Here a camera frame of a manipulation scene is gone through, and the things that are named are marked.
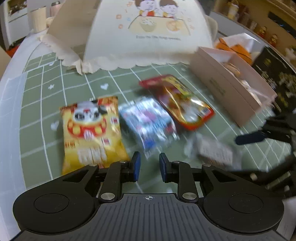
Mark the clear beige snack packet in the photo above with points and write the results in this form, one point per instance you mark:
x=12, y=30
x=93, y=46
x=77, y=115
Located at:
x=215, y=153

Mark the orange white wrapped packet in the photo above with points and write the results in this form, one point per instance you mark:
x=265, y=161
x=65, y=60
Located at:
x=242, y=52

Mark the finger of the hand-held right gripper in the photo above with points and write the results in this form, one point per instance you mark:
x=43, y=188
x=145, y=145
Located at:
x=251, y=139
x=254, y=177

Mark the red snack packet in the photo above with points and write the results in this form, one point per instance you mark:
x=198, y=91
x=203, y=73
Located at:
x=178, y=102

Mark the beige cup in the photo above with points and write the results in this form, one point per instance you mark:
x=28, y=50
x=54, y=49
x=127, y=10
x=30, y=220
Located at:
x=38, y=18

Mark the red white rice cracker packet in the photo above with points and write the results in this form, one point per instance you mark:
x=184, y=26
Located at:
x=231, y=68

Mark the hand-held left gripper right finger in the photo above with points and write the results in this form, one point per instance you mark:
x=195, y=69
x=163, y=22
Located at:
x=163, y=168

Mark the blue snack packet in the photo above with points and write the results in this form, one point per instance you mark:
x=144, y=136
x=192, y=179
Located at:
x=148, y=122

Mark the pink cardboard box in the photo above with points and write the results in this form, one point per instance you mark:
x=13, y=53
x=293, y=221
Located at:
x=222, y=92

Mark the yellow snack packet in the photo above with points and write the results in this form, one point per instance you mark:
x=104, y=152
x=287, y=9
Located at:
x=92, y=134

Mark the green checked tablecloth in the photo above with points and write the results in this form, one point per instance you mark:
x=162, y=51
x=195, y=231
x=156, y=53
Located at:
x=46, y=111

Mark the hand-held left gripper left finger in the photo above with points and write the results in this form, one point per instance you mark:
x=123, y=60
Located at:
x=136, y=166

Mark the black snack bag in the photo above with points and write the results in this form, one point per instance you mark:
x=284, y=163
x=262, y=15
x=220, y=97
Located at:
x=272, y=69

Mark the white tissue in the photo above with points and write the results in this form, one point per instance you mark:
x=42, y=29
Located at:
x=240, y=39

